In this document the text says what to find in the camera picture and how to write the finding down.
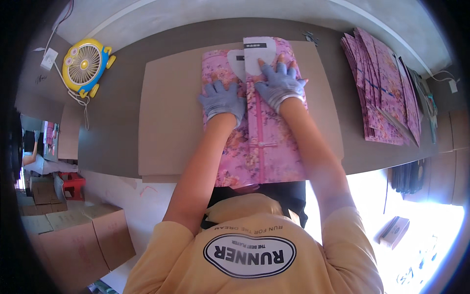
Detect person's right hand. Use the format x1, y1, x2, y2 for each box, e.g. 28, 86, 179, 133
254, 54, 308, 113

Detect person's left hand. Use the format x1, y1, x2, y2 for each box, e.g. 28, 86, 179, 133
198, 80, 247, 128

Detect large white collar template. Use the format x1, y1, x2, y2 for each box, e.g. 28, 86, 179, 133
243, 36, 277, 75

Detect pink floral garment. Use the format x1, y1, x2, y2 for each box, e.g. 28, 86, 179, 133
201, 37, 310, 189

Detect small white collar template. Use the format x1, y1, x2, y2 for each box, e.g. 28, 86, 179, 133
226, 49, 247, 82

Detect brown cardboard sheet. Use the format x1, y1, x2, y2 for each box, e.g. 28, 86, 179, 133
138, 40, 345, 184

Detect stack of pink floral garments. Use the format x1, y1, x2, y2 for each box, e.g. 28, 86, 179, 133
340, 27, 423, 148

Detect person's legs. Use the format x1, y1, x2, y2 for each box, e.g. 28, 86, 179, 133
201, 181, 308, 229

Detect yellow and blue desk fan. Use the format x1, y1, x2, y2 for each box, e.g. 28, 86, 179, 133
62, 38, 117, 99

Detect person's body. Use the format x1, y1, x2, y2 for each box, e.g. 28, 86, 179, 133
123, 193, 385, 294

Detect black bundle under table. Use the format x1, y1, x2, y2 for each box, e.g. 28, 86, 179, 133
390, 158, 427, 196

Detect brown cardboard piece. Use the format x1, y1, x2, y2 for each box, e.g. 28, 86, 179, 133
58, 103, 83, 161

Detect red plastic stool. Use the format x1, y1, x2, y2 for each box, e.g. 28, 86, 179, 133
58, 171, 86, 201

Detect small printed box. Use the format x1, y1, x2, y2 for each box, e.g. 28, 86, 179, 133
378, 216, 411, 251

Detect large brown carton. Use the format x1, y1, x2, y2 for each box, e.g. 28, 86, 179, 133
21, 204, 137, 293

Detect heap of brown cartons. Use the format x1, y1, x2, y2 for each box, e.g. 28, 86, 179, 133
16, 176, 69, 217

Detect white fan cable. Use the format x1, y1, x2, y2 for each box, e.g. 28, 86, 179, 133
53, 61, 91, 131

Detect white plug with cable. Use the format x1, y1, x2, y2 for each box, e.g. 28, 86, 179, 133
430, 71, 462, 95

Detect dark wall cable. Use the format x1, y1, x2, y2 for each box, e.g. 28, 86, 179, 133
43, 0, 75, 53

